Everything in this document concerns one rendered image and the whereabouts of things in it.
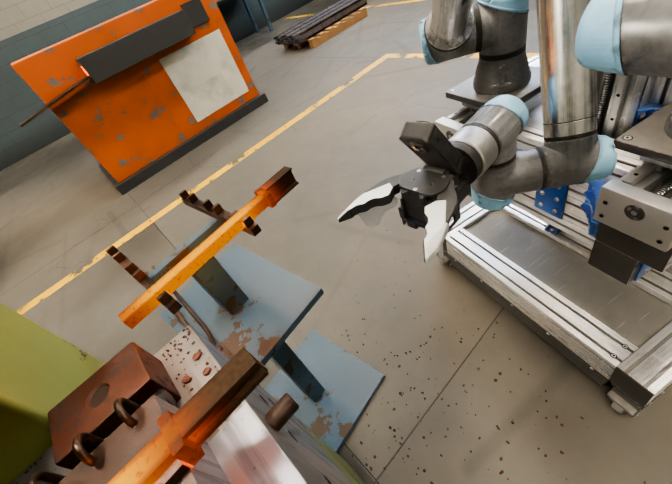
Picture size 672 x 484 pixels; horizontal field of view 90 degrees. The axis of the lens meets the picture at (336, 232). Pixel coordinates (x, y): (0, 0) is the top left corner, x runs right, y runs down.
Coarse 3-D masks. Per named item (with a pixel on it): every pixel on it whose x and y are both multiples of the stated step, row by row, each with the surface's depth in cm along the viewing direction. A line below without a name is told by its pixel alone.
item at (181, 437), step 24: (240, 360) 35; (216, 384) 34; (240, 384) 35; (192, 408) 33; (216, 408) 34; (168, 432) 32; (192, 432) 32; (144, 456) 31; (168, 456) 31; (192, 456) 31; (120, 480) 30; (144, 480) 30
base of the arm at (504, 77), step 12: (480, 60) 94; (492, 60) 90; (504, 60) 89; (516, 60) 89; (480, 72) 95; (492, 72) 92; (504, 72) 91; (516, 72) 90; (528, 72) 92; (480, 84) 96; (492, 84) 93; (504, 84) 92; (516, 84) 91
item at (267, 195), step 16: (272, 176) 75; (288, 176) 76; (256, 192) 73; (272, 192) 74; (288, 192) 77; (256, 208) 71; (224, 224) 70; (240, 224) 69; (208, 240) 67; (224, 240) 68; (192, 256) 65; (208, 256) 66; (176, 272) 63; (192, 272) 64; (160, 288) 61; (176, 288) 63; (144, 304) 59; (128, 320) 58
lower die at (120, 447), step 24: (144, 408) 37; (168, 408) 38; (120, 432) 36; (144, 432) 35; (96, 456) 35; (120, 456) 34; (72, 480) 34; (96, 480) 33; (168, 480) 30; (192, 480) 30; (216, 480) 34
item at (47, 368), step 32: (0, 320) 54; (0, 352) 48; (32, 352) 54; (64, 352) 63; (0, 384) 43; (32, 384) 48; (64, 384) 55; (0, 416) 42; (32, 416) 44; (0, 448) 43; (32, 448) 45; (0, 480) 44
